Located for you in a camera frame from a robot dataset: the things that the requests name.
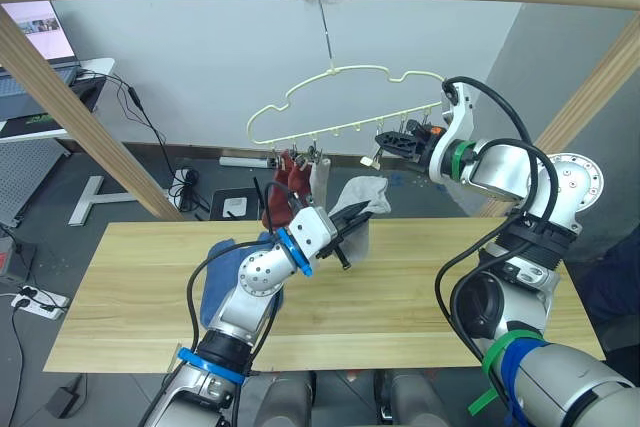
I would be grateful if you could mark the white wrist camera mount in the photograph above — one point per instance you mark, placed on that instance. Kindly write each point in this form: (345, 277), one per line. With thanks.
(310, 232)
(445, 157)

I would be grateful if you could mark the cream plastic clip hanger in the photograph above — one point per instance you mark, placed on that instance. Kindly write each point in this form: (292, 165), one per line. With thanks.
(280, 104)

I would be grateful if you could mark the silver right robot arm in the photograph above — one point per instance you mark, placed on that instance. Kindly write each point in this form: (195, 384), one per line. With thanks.
(560, 187)

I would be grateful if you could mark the open laptop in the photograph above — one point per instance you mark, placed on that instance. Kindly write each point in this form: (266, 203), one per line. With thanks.
(35, 32)

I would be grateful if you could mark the metal hanger hook rod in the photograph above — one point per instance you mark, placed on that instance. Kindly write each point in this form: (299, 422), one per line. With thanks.
(326, 32)

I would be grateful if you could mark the grey rounded shape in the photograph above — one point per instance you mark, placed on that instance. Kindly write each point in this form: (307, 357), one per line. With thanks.
(285, 399)
(415, 399)

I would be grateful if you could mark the black power adapter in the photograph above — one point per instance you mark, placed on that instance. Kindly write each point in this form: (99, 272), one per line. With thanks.
(64, 402)

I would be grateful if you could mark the metal hanger clip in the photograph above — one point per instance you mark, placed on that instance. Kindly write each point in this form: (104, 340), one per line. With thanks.
(426, 117)
(276, 157)
(402, 123)
(296, 156)
(315, 154)

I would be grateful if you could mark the blue sock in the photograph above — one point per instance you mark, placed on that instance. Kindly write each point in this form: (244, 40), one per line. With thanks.
(220, 272)

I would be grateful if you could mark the grey box with red mark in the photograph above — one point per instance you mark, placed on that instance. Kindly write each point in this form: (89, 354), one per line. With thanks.
(15, 257)

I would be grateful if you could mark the white sock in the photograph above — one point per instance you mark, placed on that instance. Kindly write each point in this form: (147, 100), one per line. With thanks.
(319, 184)

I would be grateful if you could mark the person in dark clothing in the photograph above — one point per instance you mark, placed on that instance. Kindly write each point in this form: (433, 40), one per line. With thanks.
(615, 292)

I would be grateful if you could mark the white desk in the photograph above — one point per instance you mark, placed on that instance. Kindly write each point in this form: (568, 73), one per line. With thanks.
(95, 67)

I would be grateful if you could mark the white T-shaped stand foot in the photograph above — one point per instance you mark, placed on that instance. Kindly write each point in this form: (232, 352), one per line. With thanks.
(92, 197)

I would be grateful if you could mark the long white power strip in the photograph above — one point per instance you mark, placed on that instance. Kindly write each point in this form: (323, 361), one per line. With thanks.
(245, 162)

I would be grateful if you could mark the metal clip with cream tips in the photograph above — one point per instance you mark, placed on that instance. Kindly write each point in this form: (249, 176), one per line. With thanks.
(371, 159)

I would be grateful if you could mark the grey perforated panel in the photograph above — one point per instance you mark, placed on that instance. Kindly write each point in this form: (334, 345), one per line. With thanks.
(25, 177)

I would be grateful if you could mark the white power strip with plugs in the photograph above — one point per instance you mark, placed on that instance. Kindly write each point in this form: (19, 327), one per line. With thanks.
(37, 299)

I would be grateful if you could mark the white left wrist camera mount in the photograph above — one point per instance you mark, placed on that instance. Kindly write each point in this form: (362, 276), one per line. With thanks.
(310, 232)

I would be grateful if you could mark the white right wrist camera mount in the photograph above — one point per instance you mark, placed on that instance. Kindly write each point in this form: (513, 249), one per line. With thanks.
(445, 157)

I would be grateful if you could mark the light grey sock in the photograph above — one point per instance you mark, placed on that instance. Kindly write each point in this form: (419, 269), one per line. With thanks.
(367, 194)
(462, 199)

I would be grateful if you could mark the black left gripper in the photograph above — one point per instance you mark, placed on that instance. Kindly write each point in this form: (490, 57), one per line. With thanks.
(338, 234)

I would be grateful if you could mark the dark red sock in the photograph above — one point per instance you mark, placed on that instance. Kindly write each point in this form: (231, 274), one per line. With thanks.
(278, 202)
(300, 179)

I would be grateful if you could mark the wooden slanted frame post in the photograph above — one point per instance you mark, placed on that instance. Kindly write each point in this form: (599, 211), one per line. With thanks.
(75, 112)
(590, 97)

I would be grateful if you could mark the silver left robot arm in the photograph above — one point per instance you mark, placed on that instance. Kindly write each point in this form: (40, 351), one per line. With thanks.
(260, 272)

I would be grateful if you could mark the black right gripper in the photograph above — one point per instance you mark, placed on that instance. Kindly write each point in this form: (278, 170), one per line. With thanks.
(422, 148)

